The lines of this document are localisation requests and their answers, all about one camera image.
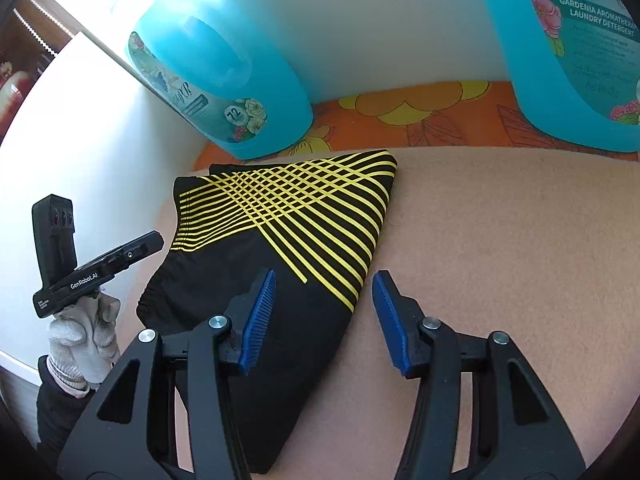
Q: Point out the black camera box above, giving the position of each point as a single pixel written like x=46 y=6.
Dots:
x=54 y=227

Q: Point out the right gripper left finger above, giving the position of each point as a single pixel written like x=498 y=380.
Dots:
x=127 y=431

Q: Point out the blue detergent bottle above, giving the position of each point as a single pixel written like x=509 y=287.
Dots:
x=574 y=68
x=217 y=70

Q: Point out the blue detergent bottle left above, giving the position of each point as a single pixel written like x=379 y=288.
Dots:
x=217 y=70

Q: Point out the orange floral bedsheet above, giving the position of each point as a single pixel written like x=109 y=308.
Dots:
x=452 y=113

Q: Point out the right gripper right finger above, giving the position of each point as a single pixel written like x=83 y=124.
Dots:
x=517 y=430

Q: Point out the left white gloved hand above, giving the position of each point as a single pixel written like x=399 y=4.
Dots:
x=83 y=344

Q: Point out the blue detergent bottle middle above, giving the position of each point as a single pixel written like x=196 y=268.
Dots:
x=574 y=68

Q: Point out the black pants yellow stripes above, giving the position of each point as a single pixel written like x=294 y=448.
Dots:
x=315 y=224

